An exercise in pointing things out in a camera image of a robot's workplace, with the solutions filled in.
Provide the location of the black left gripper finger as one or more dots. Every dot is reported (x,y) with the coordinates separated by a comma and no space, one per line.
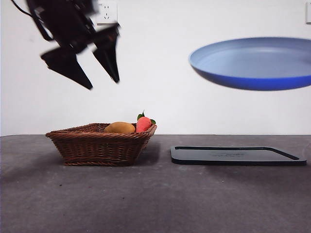
(69,66)
(109,60)

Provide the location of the light blue round plate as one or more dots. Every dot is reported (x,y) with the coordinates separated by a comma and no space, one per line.
(252,63)

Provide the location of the orange-red toy carrot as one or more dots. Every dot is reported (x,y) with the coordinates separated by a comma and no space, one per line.
(143,125)

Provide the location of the brown wicker basket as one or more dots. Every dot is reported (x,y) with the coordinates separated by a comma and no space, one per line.
(97,148)

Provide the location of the black rectangular tray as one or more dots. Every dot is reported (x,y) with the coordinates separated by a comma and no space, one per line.
(230,157)

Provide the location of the white wall power socket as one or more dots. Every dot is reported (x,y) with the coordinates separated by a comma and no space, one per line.
(108,14)

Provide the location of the white wall plate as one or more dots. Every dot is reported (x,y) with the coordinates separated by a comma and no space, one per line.
(308,14)

